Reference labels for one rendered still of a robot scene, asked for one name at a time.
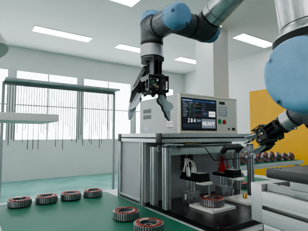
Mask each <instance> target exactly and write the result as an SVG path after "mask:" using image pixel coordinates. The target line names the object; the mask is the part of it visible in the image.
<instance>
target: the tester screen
mask: <svg viewBox="0 0 308 231"><path fill-rule="evenodd" d="M202 111H212V112H215V102H212V101H202V100H193V99H182V129H216V128H202V119H215V120H216V117H204V116H202ZM187 118H196V123H188V122H187ZM183 124H200V127H183Z"/></svg>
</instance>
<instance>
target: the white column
mask: <svg viewBox="0 0 308 231"><path fill-rule="evenodd" d="M196 94H198V95H206V96H214V97H222V98H229V71H228V31H227V30H224V29H221V31H220V34H219V36H218V38H217V40H216V41H214V42H213V43H202V42H199V41H197V40H196Z"/></svg>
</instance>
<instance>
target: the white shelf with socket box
mask: <svg viewBox="0 0 308 231"><path fill-rule="evenodd" d="M58 121H59V115H58V114H36V113H15V112H0V123H12V124H46V123H52V122H58Z"/></svg>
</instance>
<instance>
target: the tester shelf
mask: <svg viewBox="0 0 308 231"><path fill-rule="evenodd" d="M249 135H251V134H230V133H128V134H118V141H120V142H143V143H199V142H244V141H245V140H246V139H245V138H244V137H245V136H249Z"/></svg>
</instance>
